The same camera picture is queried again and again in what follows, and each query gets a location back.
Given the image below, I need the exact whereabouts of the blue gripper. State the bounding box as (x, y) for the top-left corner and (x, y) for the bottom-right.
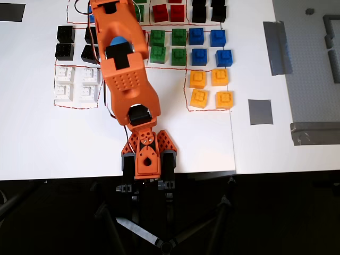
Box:
(110, 36), (133, 48)

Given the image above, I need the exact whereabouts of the white stacked brick block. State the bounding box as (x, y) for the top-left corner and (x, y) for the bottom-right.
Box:
(81, 67), (101, 85)
(54, 66), (76, 84)
(79, 84), (99, 103)
(54, 83), (75, 103)

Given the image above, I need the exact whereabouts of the yellow stacked brick block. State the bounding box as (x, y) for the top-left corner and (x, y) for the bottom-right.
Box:
(190, 89), (209, 109)
(215, 91), (234, 110)
(189, 70), (207, 89)
(211, 68), (229, 87)

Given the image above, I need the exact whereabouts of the grey tape square marker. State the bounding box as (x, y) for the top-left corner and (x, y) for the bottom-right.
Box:
(248, 99), (274, 125)

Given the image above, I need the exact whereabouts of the black tape patch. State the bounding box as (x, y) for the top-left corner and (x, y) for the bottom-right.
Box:
(0, 3), (27, 22)

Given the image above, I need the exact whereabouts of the grey black table clamp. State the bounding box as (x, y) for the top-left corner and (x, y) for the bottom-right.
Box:
(157, 149), (177, 202)
(115, 152), (136, 194)

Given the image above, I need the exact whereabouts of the long grey tape strip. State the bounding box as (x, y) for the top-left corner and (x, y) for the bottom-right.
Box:
(262, 20), (294, 77)
(290, 121), (340, 146)

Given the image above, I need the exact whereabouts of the grey studded baseplate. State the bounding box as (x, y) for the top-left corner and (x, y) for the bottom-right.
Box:
(272, 0), (340, 125)

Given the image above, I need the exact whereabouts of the black diagonal bar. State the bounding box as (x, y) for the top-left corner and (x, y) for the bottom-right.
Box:
(0, 183), (37, 221)

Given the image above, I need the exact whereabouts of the red white black servo cable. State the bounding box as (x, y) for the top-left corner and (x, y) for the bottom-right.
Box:
(102, 79), (133, 155)
(74, 0), (101, 64)

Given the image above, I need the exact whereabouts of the grey angled brick wall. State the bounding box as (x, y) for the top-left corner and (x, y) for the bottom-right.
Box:
(322, 14), (340, 38)

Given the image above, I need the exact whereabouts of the black camera tripod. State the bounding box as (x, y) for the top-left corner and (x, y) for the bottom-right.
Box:
(92, 175), (240, 255)

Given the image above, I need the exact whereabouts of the long grey brick wall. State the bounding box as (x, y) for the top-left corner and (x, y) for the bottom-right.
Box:
(327, 49), (340, 84)

